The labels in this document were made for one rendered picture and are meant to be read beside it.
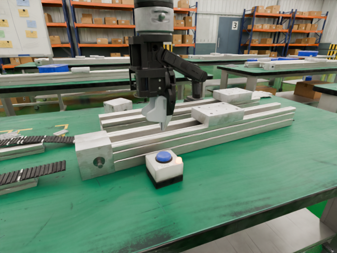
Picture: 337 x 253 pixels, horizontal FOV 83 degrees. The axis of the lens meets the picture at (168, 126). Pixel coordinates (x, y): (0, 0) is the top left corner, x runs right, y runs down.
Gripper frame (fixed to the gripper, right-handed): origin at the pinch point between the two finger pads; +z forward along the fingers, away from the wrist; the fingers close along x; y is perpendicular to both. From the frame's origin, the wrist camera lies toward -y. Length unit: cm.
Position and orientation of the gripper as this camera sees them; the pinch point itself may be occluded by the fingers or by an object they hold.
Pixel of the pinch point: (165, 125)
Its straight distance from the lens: 46.9
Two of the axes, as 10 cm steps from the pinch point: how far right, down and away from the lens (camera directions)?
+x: 4.2, 3.6, -8.3
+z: 0.0, 9.2, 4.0
